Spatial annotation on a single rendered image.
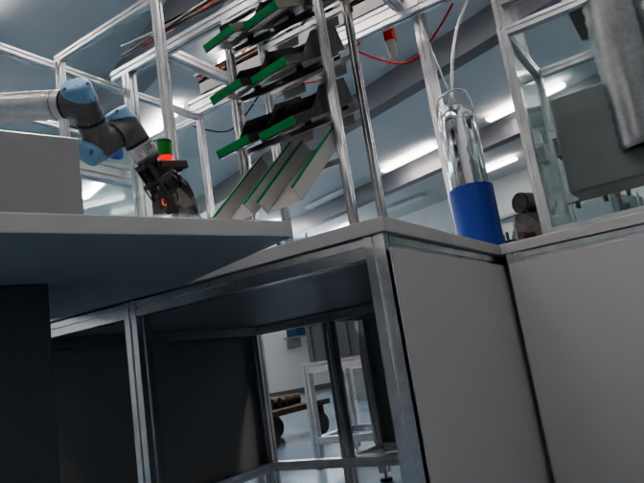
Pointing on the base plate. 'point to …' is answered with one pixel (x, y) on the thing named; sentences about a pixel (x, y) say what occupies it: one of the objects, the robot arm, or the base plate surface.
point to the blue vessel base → (476, 212)
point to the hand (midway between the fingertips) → (190, 210)
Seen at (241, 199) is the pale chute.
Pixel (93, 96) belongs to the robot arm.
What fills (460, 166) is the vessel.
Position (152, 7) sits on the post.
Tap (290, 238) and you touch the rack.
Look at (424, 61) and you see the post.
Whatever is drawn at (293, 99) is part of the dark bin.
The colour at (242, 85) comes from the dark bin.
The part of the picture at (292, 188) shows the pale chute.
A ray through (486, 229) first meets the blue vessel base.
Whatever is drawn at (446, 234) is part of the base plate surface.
